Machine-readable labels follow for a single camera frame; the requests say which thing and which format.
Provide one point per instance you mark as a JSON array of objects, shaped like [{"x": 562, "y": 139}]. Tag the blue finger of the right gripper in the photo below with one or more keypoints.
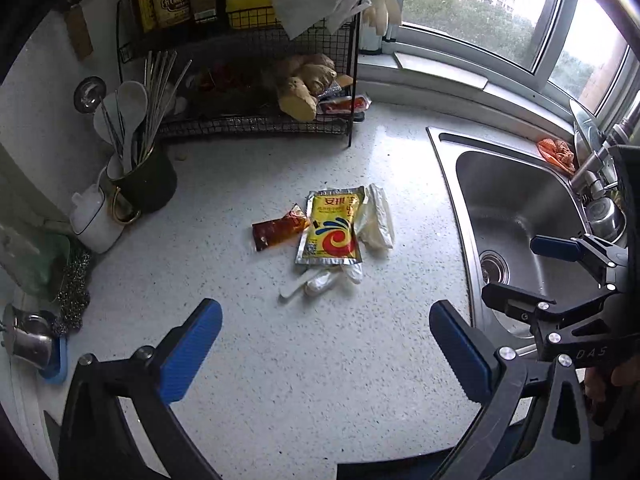
[
  {"x": 514, "y": 302},
  {"x": 556, "y": 248}
]

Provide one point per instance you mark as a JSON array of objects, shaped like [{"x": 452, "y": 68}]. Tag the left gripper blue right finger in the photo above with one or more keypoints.
[{"x": 466, "y": 349}]

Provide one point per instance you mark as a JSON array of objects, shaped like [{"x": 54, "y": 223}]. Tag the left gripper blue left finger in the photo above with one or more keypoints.
[{"x": 182, "y": 352}]

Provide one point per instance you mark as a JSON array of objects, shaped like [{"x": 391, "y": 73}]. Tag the white plastic glove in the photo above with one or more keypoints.
[{"x": 374, "y": 222}]

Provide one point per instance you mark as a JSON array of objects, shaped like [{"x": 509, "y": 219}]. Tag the chrome kitchen faucet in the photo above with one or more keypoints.
[{"x": 593, "y": 147}]

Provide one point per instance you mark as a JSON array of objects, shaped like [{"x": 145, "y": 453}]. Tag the person right hand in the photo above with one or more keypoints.
[{"x": 626, "y": 374}]

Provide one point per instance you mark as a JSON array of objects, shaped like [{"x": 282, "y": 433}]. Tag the stainless steel sink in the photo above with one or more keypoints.
[{"x": 502, "y": 199}]

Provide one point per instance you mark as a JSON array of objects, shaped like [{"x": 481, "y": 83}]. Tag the orange cloth by faucet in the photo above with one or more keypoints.
[{"x": 558, "y": 154}]

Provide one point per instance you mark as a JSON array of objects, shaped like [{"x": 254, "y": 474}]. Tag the steel wool scrubber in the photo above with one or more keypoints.
[{"x": 73, "y": 297}]

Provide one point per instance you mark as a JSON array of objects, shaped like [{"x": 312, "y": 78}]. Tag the red sauce packet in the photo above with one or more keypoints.
[{"x": 271, "y": 233}]

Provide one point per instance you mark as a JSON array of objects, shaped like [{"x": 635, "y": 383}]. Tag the white plastic spoon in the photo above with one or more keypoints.
[{"x": 289, "y": 289}]

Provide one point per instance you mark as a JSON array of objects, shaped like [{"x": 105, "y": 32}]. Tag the white ceramic pot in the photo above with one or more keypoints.
[{"x": 92, "y": 222}]

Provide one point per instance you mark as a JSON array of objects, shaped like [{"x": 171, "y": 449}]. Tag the black utensil holder mug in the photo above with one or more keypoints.
[{"x": 147, "y": 188}]

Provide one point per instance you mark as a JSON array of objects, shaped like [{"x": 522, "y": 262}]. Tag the yellow seasoning packet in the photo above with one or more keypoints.
[{"x": 330, "y": 238}]

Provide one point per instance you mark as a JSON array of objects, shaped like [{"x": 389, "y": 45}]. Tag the ginger root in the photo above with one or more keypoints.
[{"x": 300, "y": 80}]

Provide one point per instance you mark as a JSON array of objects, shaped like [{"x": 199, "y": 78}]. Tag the black wire rack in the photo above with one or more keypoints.
[{"x": 221, "y": 70}]

